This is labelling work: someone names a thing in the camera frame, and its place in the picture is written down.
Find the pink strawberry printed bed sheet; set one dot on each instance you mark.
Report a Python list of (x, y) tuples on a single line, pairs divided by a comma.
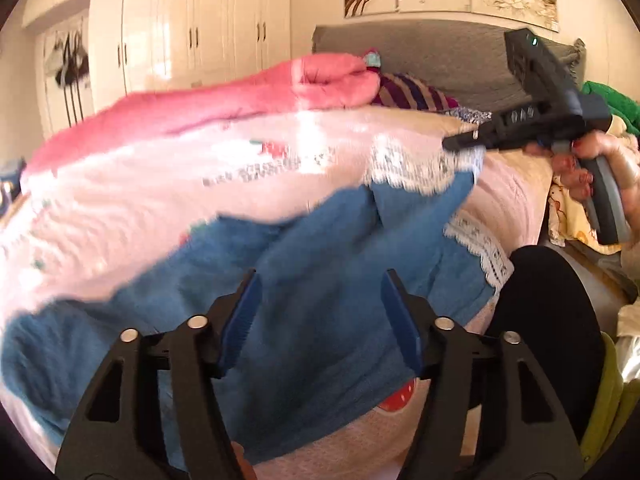
[(150, 200)]

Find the person's right forearm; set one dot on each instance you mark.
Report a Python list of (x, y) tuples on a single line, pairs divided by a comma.
[(632, 170)]

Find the yellow printed cloth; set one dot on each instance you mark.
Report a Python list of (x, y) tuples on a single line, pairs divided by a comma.
[(565, 215)]

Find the black hanging bag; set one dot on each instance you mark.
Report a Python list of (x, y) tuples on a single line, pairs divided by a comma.
[(75, 62)]

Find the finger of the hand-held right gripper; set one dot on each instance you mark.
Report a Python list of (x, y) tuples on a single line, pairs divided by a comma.
[(510, 122)]

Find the white plastic bag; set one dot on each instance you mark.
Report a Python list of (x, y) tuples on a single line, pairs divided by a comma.
[(629, 345)]

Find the person's black-clad leg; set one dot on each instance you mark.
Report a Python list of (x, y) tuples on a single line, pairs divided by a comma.
[(545, 330)]

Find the yellow-green cloth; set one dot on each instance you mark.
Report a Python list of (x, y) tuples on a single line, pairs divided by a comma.
[(607, 395)]

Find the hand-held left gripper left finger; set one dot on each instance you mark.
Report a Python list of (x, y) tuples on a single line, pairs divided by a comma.
[(244, 321)]

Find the black coat stand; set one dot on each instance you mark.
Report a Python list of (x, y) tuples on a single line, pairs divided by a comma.
[(72, 105)]

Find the person's right hand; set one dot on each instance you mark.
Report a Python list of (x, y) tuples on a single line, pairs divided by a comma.
[(595, 152)]

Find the pink quilt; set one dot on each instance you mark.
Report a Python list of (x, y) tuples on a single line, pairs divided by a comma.
[(200, 105)]

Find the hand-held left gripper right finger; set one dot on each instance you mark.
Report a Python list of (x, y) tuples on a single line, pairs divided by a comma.
[(400, 321)]

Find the white wardrobe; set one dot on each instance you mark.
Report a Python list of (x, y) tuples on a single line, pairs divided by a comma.
[(175, 20)]

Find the grey padded headboard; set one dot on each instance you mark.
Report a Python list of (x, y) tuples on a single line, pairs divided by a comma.
[(450, 60)]

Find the blue floral cloth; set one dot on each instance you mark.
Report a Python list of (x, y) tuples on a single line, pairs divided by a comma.
[(470, 114)]

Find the blue denim pants lace trim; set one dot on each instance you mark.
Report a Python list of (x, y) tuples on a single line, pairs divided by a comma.
[(325, 285)]

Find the purple striped cloth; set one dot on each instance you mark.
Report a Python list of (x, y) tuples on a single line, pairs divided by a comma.
[(410, 91)]

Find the grey hanging bag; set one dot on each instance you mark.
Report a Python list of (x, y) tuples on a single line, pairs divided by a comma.
[(52, 55)]

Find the teal pink knitted cloth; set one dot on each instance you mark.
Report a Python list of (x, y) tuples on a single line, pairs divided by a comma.
[(372, 59)]

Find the green cloth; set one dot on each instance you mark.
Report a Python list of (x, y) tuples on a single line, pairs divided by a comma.
[(620, 105)]

